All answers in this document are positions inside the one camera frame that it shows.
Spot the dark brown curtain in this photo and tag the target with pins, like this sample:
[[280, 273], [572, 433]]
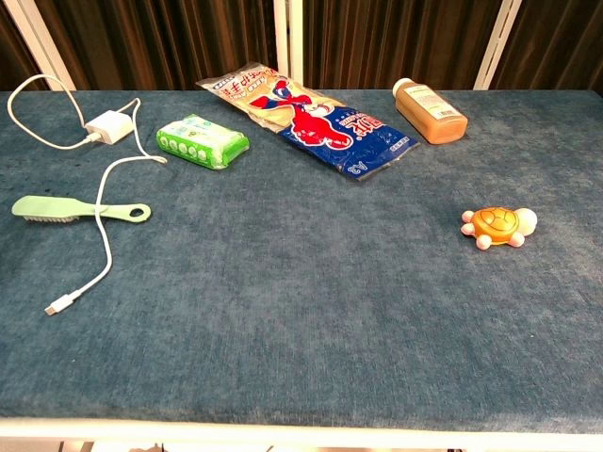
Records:
[[165, 42]]

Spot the white metal frame post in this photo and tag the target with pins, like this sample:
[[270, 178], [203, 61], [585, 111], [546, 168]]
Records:
[[497, 44], [288, 40], [40, 40]]

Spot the blue table cloth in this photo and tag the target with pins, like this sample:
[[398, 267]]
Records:
[[301, 292]]

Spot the light green brush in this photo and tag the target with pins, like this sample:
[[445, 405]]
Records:
[[56, 208]]

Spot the blue red glove package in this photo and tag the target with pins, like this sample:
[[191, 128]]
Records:
[[325, 122]]

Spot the green wet wipes pack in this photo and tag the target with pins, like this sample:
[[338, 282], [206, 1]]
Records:
[[200, 140]]

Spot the orange turtle toy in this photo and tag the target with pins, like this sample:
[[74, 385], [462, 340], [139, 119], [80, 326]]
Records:
[[495, 224]]

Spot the white charger adapter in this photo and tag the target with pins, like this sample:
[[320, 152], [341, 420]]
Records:
[[109, 125]]

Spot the orange liquid plastic bottle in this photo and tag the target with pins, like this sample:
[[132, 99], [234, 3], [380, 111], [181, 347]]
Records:
[[433, 113]]

